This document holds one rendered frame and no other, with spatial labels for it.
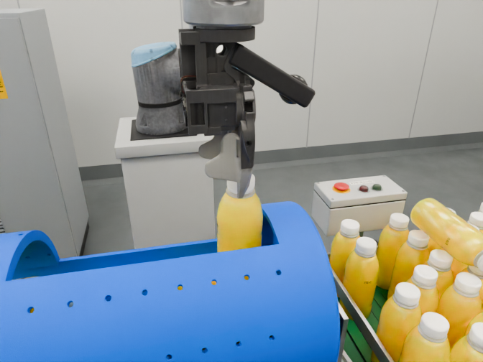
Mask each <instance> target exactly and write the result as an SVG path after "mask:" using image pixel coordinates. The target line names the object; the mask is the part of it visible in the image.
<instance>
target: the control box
mask: <svg viewBox="0 0 483 362"><path fill-rule="evenodd" d="M369 180H371V181H372V182H369ZM363 181H364V182H363ZM337 182H344V183H346V184H348V185H349V189H348V190H345V191H340V190H337V189H336V188H335V187H334V184H335V183H337ZM354 183H355V184H354ZM373 184H380V185H381V186H382V189H381V190H375V189H373V188H372V186H373ZM361 185H366V186H367V187H368V188H369V190H368V191H366V192H363V191H361V190H359V187H360V186H361ZM406 197H407V192H406V191H405V190H403V189H402V188H401V187H400V186H399V185H397V184H396V183H394V182H393V181H392V180H391V179H390V178H388V177H387V176H386V175H381V176H374V177H360V178H354V179H346V180H333V181H326V182H315V183H314V192H313V206H312V214H311V215H312V217H313V218H314V220H315V221H316V223H317V224H318V225H319V226H320V228H321V230H322V231H323V232H324V233H325V234H326V236H335V235H336V234H337V233H338V232H339V230H340V228H341V222H342V221H343V220H346V219H352V220H355V221H357V222H358V223H359V225H360V227H359V232H362V231H373V230H378V229H384V227H385V226H386V225H388V223H389V222H390V216H391V215H392V214H393V213H402V214H403V209H404V206H405V199H406Z"/></svg>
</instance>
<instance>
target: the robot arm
mask: <svg viewBox="0 0 483 362"><path fill-rule="evenodd" d="M264 7H265V0H183V21H184V22H185V23H186V24H188V25H189V29H178V35H179V45H180V48H177V45H176V43H175V42H157V43H152V44H148V45H142V46H139V47H136V48H134V49H133V50H132V52H131V59H132V71H133V76H134V84H135V88H136V92H137V100H138V105H139V108H138V112H137V119H136V128H137V131H138V132H139V133H142V134H148V135H165V134H174V133H177V132H179V131H183V130H185V129H187V128H188V135H194V134H204V136H213V138H212V139H211V140H209V141H207V142H205V143H203V144H202V145H200V146H199V150H198V153H199V154H200V156H201V157H202V158H205V159H210V161H208V162H207V163H206V165H205V173H206V175H207V176H208V177H210V178H214V179H219V180H228V181H233V182H237V197H238V199H240V198H243V197H244V194H245V192H246V191H247V189H248V187H249V183H250V180H251V177H252V168H253V166H254V151H255V125H254V123H255V119H256V100H255V93H254V90H253V89H252V88H253V87H254V84H255V82H254V80H253V79H252V78H251V77H253V78H254V79H256V80H258V81H259V82H261V83H263V84H265V85H266V86H268V87H269V88H271V89H273V90H274V91H276V92H278V93H279V95H280V97H281V99H282V100H283V101H284V102H286V103H288V104H295V105H296V104H298V105H299V106H302V107H303V108H306V107H308V105H309V104H310V102H311V101H312V99H313V97H314V95H315V94H316V92H315V91H314V90H313V89H312V88H310V87H309V86H308V84H307V83H306V81H305V79H304V78H303V77H301V76H299V75H291V74H290V75H289V74H288V73H286V72H285V71H283V70H281V69H280V68H278V67H277V66H275V65H273V64H272V63H270V62H269V61H267V60H265V59H264V58H263V57H261V56H259V55H258V54H256V53H255V52H252V51H251V50H250V49H248V48H246V47H245V46H244V45H241V44H239V43H237V42H247V41H252V40H255V26H252V25H258V24H261V23H263V21H264ZM250 76H251V77H250Z"/></svg>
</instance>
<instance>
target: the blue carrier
mask: <svg viewBox="0 0 483 362"><path fill-rule="evenodd" d="M261 205H262V212H263V224H262V246H260V247H254V248H248V249H239V250H233V251H223V252H217V238H215V239H209V240H203V241H193V242H187V243H177V244H170V245H164V246H154V247H148V248H142V249H132V250H126V251H115V252H109V253H103V254H92V255H87V256H76V257H70V258H64V259H60V258H59V256H58V253H57V250H56V248H55V246H54V244H53V242H52V241H51V240H50V238H49V237H48V236H47V235H46V234H45V233H44V232H42V231H38V230H33V231H21V232H14V233H2V234H0V362H337V360H338V357H339V348H340V316H339V303H338V297H337V293H336V285H335V281H334V276H333V272H332V269H331V265H330V262H329V259H328V255H327V253H326V249H325V246H324V245H323V241H322V239H321V236H320V234H319V232H318V230H317V228H316V226H315V224H314V222H313V221H312V219H311V217H310V216H309V215H308V214H307V212H306V211H305V210H304V209H303V208H302V207H301V206H300V205H298V204H297V203H294V202H291V201H286V202H279V203H268V204H261ZM245 276H248V277H249V280H246V279H245V278H244V277H245ZM25 277H32V278H27V279H19V278H25ZM13 279H17V280H13ZM212 281H215V282H216V285H212V283H211V282H212ZM179 286H182V287H183V289H182V290H178V287H179ZM71 302H73V306H72V307H69V304H70V303H71ZM32 308H34V312H33V313H30V310H31V309H32ZM271 335H272V337H271V338H270V336H271ZM238 341H239V342H240V343H238V344H236V343H237V342H238ZM203 348H206V349H205V350H202V349H203Z"/></svg>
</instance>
